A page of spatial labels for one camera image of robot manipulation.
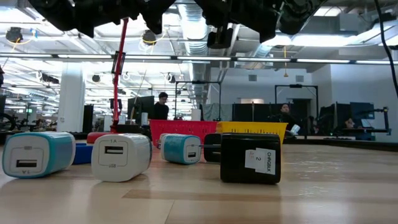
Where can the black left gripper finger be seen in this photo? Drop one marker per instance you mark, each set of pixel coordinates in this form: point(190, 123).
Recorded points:
point(157, 21)

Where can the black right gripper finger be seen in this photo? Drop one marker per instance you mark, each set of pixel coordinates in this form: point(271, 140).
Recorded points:
point(220, 39)

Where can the yellow plastic basket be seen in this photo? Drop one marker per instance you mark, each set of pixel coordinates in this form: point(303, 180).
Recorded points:
point(252, 127)

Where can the red plastic basket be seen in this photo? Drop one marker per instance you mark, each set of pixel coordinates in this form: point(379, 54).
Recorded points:
point(183, 129)

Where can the black white USB charger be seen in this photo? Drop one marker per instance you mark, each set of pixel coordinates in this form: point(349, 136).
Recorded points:
point(211, 152)

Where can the teal white USB charger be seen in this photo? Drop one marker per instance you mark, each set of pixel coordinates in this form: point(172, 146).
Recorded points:
point(37, 155)
point(180, 149)

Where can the blue digital meter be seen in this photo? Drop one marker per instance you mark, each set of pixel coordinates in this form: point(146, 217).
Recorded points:
point(83, 154)

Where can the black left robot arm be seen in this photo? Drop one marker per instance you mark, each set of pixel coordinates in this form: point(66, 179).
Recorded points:
point(62, 12)

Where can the black ceiling device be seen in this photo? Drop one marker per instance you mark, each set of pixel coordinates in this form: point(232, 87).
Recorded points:
point(149, 37)
point(14, 34)

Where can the long ceiling light bar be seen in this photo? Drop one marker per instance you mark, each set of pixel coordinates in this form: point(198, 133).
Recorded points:
point(199, 58)

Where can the red desk lamp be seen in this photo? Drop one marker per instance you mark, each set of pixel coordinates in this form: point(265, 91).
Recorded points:
point(115, 93)

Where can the black partition screen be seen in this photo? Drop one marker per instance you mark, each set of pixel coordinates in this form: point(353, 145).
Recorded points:
point(261, 112)

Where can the black monitor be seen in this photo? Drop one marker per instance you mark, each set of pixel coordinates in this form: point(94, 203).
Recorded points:
point(141, 107)

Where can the person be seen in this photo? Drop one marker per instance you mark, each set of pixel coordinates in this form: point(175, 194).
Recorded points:
point(349, 123)
point(161, 109)
point(286, 116)

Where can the white pillar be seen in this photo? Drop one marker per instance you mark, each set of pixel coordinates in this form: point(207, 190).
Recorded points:
point(71, 99)

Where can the white cup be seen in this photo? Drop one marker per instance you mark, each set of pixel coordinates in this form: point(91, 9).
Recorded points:
point(295, 128)

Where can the black tall cabinet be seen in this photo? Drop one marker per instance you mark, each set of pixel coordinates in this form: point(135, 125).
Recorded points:
point(88, 118)

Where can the black labelled USB charger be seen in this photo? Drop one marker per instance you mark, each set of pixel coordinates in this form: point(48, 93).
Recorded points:
point(236, 158)

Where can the silver ceiling duct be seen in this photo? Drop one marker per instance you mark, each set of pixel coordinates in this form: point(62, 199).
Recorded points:
point(196, 43)

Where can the black rig frame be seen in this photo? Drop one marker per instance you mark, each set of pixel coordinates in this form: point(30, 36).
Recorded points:
point(295, 86)
point(199, 82)

